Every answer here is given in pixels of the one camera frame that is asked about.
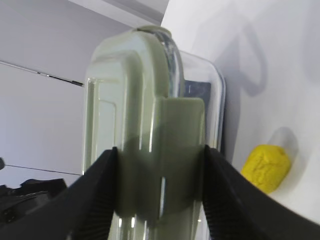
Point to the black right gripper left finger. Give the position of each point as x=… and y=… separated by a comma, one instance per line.
x=83, y=211

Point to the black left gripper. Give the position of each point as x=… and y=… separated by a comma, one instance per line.
x=15, y=203

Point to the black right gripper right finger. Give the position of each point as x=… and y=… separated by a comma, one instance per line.
x=237, y=210

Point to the yellow lemon toy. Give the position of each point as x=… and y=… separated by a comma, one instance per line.
x=266, y=167

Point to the glass container green lid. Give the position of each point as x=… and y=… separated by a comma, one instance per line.
x=134, y=101

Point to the navy blue lunch bag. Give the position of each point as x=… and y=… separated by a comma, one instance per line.
x=213, y=94

